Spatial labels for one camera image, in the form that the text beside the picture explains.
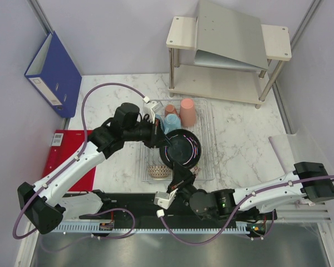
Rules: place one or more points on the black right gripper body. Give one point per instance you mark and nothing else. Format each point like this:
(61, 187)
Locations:
(184, 187)

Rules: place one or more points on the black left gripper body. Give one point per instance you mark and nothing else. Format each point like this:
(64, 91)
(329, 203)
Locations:
(151, 132)

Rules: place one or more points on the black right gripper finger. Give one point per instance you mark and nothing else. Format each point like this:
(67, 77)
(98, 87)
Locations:
(191, 177)
(179, 172)

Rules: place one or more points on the light blue ceramic mug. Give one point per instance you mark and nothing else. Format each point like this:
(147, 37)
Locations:
(171, 122)

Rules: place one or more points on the black plate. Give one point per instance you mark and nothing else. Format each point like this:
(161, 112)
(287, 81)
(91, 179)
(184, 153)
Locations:
(183, 148)

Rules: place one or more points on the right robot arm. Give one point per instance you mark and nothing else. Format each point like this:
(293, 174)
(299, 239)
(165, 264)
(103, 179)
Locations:
(308, 180)

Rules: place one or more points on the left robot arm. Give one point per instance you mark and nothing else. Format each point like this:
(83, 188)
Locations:
(40, 202)

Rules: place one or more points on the blue and red patterned bowl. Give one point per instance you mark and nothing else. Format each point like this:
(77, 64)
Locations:
(195, 170)

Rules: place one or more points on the brown patterned bowl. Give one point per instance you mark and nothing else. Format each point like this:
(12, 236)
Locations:
(159, 171)

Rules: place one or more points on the pink dotted mug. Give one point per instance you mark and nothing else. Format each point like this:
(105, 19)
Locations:
(170, 109)

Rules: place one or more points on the pink tumbler cup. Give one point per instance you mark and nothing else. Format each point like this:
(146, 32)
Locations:
(187, 112)

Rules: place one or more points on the white two-tier shelf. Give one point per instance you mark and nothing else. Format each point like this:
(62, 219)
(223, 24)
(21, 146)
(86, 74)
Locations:
(221, 83)

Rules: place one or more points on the grey metal sheet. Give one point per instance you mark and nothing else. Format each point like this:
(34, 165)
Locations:
(229, 39)

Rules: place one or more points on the white wire dish rack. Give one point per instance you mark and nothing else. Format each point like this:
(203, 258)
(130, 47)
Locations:
(204, 130)

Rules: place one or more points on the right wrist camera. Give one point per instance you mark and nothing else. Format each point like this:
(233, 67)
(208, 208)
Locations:
(164, 199)

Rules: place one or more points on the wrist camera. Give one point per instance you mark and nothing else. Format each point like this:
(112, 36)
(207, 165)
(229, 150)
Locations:
(151, 108)
(164, 199)

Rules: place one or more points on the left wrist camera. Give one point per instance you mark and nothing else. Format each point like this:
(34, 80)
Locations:
(151, 108)

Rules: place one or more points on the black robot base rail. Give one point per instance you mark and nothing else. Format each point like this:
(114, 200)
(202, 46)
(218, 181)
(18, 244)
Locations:
(190, 209)

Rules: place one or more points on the light blue cable duct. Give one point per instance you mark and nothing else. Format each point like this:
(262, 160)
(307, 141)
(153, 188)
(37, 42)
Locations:
(151, 226)

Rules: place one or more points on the blue ring binder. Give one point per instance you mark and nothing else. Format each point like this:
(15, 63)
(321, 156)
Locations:
(54, 75)

